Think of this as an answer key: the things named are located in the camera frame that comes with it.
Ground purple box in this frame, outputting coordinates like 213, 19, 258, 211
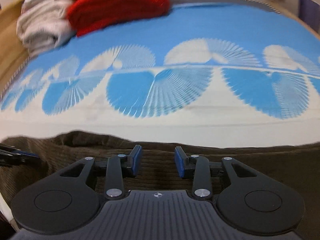
298, 0, 320, 32

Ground wooden headboard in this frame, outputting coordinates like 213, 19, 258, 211
0, 0, 29, 94

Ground dark brown corduroy pants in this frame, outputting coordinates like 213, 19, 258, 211
1, 131, 319, 239

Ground red folded blanket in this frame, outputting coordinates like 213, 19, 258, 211
67, 0, 170, 36

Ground cream folded quilt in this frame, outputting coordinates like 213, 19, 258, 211
16, 0, 75, 57

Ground blue white patterned bedsheet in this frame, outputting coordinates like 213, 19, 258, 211
1, 3, 319, 147

